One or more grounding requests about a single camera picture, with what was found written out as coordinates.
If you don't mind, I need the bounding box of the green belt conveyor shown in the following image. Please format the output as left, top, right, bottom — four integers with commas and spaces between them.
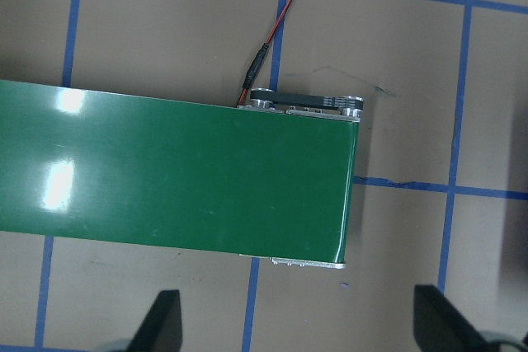
0, 78, 366, 271

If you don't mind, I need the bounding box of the red black conveyor wire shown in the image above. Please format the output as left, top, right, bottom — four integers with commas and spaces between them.
237, 0, 325, 109

